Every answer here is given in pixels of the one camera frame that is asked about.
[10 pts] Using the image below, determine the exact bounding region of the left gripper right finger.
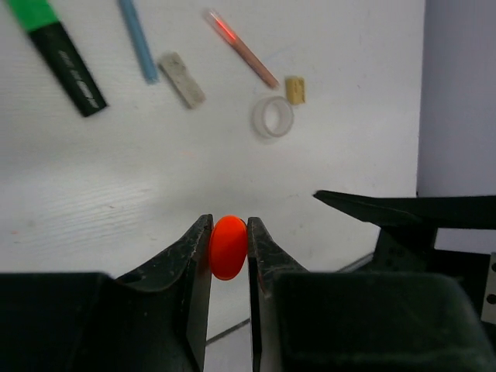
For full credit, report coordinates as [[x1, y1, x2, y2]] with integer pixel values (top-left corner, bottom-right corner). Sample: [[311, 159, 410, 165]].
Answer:
[[247, 218, 495, 371]]

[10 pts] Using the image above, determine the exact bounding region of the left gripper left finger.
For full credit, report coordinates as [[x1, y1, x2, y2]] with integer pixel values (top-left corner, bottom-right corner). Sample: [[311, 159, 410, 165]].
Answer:
[[1, 215, 213, 371]]

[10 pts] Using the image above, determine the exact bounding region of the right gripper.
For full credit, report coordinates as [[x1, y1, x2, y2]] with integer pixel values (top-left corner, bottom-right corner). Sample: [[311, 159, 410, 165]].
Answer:
[[313, 190, 495, 279]]

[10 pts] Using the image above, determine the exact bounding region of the orange cap black highlighter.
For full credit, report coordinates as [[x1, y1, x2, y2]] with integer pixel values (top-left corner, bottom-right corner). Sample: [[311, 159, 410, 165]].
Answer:
[[208, 215, 248, 281]]

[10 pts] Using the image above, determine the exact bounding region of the clear tape roll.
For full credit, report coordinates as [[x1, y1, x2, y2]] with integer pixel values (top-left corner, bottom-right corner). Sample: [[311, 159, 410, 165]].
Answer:
[[250, 96, 295, 142]]

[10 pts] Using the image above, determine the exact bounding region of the tan eraser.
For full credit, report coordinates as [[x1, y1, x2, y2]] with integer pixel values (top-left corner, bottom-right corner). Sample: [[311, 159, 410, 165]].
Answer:
[[285, 76, 305, 105]]

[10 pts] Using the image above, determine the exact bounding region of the grey eraser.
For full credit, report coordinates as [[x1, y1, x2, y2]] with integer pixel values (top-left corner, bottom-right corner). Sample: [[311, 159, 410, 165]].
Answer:
[[158, 52, 205, 109]]

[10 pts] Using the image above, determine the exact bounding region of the light blue pen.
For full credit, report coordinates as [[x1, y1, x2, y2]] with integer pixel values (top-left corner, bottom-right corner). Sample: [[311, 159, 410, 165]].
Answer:
[[118, 0, 159, 84]]

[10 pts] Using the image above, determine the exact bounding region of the green cap black highlighter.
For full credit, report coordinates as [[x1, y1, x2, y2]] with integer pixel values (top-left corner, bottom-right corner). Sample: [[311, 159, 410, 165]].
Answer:
[[6, 0, 108, 117]]

